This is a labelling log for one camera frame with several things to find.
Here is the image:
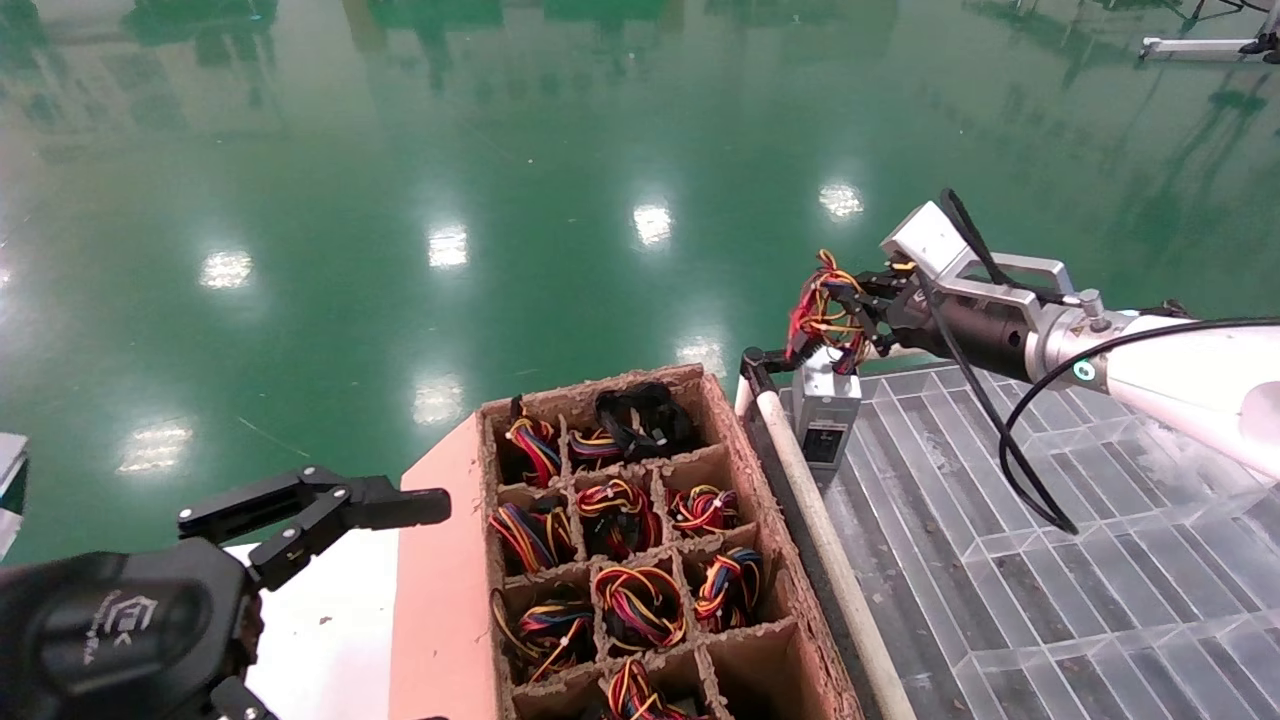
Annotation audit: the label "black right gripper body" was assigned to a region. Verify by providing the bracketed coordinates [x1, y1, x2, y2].
[880, 265, 1041, 381]

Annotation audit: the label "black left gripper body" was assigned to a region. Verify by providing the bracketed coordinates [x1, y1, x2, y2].
[0, 538, 263, 720]

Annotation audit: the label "silver power supply colourful wires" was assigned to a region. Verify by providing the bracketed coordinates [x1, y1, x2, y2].
[788, 248, 873, 473]

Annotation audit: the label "pink flat board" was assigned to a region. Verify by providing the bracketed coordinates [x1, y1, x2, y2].
[388, 410, 506, 720]

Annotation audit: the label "grey white panel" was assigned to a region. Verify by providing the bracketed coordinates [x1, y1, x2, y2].
[0, 432, 31, 563]

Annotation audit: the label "white crumpled plastic bag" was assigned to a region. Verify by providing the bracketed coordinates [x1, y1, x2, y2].
[1130, 415, 1251, 491]

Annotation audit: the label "clear plastic compartment tray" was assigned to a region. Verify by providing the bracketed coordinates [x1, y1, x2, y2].
[775, 345, 1280, 720]

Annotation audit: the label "white robot support stand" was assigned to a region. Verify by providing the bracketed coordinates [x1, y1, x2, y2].
[1143, 36, 1280, 64]

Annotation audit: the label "brown pulp compartment box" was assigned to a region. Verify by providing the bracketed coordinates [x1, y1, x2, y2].
[478, 365, 866, 720]

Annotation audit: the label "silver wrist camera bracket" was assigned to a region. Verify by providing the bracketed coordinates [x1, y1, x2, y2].
[880, 200, 1073, 311]

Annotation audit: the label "black cable bundle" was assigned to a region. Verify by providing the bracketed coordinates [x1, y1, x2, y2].
[595, 383, 698, 459]

